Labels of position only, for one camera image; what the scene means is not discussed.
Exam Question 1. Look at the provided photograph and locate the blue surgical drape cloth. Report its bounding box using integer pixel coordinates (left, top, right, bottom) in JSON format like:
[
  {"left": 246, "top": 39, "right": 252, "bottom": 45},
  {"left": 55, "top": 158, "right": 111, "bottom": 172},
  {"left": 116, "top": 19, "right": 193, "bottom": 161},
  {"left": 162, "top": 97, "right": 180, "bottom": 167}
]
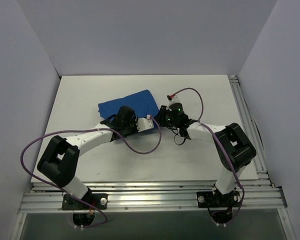
[{"left": 98, "top": 89, "right": 159, "bottom": 124}]

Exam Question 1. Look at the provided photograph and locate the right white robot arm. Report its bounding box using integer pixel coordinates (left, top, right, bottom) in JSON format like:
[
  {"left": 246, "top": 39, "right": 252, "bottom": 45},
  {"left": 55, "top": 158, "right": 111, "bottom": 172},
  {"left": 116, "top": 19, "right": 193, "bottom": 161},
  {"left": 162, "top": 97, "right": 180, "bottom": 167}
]
[{"left": 154, "top": 103, "right": 257, "bottom": 207}]

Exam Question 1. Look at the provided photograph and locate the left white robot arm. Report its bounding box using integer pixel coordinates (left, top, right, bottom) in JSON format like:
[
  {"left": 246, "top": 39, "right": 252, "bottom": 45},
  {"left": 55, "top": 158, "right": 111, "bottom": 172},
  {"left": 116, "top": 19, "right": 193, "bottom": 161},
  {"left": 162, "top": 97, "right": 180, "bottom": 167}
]
[{"left": 37, "top": 106, "right": 138, "bottom": 210}]

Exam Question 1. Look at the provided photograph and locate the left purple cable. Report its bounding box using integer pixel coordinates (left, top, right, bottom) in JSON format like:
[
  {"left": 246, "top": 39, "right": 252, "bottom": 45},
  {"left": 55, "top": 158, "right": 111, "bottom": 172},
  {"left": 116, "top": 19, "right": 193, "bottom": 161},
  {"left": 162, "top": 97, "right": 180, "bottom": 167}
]
[{"left": 20, "top": 114, "right": 162, "bottom": 229}]

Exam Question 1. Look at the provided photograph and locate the purple cable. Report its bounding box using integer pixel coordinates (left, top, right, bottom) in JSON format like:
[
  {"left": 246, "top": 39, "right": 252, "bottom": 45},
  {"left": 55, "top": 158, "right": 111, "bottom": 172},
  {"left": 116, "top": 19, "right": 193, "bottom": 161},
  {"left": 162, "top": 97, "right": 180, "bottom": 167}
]
[
  {"left": 20, "top": 114, "right": 162, "bottom": 229},
  {"left": 166, "top": 87, "right": 245, "bottom": 225}
]

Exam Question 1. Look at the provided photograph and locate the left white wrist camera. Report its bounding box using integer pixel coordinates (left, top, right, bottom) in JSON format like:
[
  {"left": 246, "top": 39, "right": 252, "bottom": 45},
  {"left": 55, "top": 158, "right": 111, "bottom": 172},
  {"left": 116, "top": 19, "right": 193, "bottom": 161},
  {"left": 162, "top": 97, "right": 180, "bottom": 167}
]
[{"left": 136, "top": 114, "right": 156, "bottom": 133}]

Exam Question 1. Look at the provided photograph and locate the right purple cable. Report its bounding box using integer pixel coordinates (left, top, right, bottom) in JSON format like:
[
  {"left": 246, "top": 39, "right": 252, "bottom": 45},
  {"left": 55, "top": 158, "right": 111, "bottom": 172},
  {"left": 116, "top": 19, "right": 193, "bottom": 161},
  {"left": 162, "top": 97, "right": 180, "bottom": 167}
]
[{"left": 166, "top": 87, "right": 245, "bottom": 225}]

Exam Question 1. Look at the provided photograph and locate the aluminium side rail frame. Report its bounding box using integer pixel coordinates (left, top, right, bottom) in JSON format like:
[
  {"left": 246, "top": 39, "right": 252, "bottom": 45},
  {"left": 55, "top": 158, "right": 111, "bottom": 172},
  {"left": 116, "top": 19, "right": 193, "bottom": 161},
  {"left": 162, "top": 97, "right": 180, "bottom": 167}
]
[{"left": 228, "top": 76, "right": 275, "bottom": 188}]

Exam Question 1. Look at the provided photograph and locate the aluminium front rail frame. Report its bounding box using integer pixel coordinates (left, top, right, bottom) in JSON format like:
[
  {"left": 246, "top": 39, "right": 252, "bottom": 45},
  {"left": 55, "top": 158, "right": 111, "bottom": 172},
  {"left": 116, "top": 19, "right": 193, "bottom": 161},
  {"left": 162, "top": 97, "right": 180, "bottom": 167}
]
[{"left": 18, "top": 178, "right": 288, "bottom": 214}]

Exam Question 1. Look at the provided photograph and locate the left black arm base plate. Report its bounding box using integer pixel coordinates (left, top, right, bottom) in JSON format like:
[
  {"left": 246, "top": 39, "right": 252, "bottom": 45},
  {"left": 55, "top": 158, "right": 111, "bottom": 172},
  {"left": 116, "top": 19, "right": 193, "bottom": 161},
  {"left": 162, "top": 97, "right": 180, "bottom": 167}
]
[{"left": 61, "top": 193, "right": 108, "bottom": 211}]

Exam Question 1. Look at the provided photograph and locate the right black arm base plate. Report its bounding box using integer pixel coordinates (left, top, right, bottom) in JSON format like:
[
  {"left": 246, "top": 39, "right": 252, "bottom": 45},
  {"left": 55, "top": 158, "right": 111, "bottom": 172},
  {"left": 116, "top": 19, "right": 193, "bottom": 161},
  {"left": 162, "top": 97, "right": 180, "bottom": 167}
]
[{"left": 196, "top": 191, "right": 241, "bottom": 209}]

